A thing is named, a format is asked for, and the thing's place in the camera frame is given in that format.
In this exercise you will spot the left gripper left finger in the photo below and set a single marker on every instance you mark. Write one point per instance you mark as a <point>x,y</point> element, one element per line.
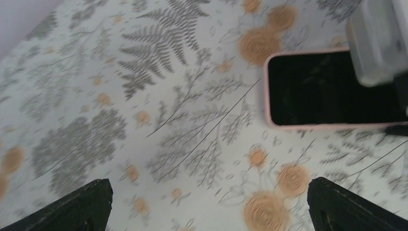
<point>86,209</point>

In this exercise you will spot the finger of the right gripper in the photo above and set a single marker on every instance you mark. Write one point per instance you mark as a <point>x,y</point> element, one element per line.
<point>397,130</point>

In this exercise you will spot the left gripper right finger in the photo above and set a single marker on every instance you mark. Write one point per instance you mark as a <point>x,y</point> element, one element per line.
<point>334,208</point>

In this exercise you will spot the phone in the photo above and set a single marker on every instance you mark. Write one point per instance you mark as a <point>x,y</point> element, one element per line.
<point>319,89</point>

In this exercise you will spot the floral patterned mat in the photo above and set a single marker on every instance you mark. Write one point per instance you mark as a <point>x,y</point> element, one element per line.
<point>165,99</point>

